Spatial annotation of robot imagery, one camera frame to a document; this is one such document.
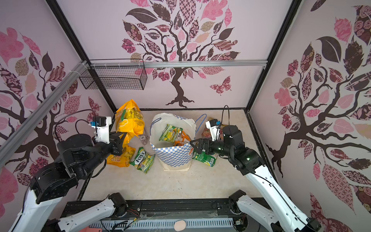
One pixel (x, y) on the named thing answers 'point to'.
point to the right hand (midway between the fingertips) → (196, 140)
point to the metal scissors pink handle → (144, 139)
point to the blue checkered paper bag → (172, 157)
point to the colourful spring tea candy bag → (170, 133)
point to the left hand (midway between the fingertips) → (125, 134)
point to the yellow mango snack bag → (123, 160)
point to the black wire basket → (129, 74)
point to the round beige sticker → (179, 225)
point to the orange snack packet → (183, 138)
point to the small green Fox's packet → (143, 161)
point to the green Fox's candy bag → (210, 160)
